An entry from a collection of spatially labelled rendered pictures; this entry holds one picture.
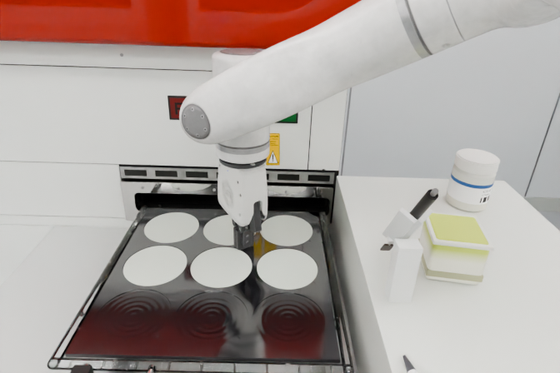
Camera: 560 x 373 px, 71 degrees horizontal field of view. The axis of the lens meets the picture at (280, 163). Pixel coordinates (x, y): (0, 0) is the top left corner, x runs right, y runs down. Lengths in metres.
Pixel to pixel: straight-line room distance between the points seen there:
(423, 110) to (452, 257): 1.93
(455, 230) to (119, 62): 0.62
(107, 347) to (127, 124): 0.42
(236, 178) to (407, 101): 1.90
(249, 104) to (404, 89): 1.97
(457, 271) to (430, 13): 0.33
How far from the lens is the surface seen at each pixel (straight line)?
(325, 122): 0.77
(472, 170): 0.74
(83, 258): 0.88
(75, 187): 0.93
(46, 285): 0.85
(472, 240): 0.57
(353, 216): 0.69
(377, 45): 0.46
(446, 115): 2.52
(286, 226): 0.76
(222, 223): 0.77
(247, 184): 0.59
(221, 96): 0.47
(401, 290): 0.53
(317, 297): 0.63
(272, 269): 0.67
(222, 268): 0.67
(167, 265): 0.69
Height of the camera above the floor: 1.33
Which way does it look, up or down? 25 degrees down
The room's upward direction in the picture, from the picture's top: 2 degrees clockwise
